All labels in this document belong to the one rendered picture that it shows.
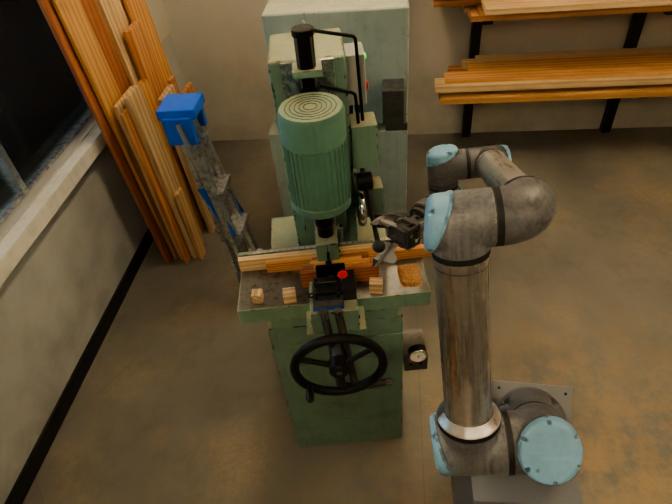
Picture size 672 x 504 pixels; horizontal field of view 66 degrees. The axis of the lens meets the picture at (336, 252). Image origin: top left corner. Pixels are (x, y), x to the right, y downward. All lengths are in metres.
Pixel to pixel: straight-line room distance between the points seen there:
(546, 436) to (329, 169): 0.83
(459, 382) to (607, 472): 1.33
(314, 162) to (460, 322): 0.57
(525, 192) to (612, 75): 2.70
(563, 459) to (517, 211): 0.62
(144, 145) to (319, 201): 1.55
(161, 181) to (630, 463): 2.52
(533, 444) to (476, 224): 0.57
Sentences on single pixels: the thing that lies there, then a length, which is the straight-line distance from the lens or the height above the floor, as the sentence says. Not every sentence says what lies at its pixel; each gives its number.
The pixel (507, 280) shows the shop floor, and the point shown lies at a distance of 2.97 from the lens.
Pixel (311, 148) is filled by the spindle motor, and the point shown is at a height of 1.40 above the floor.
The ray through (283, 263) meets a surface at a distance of 1.70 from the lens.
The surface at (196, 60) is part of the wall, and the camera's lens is 4.09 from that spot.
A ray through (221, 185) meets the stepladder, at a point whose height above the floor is 0.75.
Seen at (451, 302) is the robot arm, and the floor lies 1.29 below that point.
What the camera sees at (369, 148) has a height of 1.22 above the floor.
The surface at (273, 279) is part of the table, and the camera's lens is 1.71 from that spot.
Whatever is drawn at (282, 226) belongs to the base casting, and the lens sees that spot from 2.06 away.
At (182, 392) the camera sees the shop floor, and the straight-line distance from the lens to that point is 2.65.
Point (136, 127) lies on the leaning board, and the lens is 2.81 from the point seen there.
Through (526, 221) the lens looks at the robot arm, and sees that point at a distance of 1.02.
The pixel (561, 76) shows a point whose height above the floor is 0.63.
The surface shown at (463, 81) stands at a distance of 3.48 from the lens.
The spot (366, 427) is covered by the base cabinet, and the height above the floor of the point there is 0.11.
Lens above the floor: 2.10
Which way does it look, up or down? 43 degrees down
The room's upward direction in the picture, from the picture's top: 6 degrees counter-clockwise
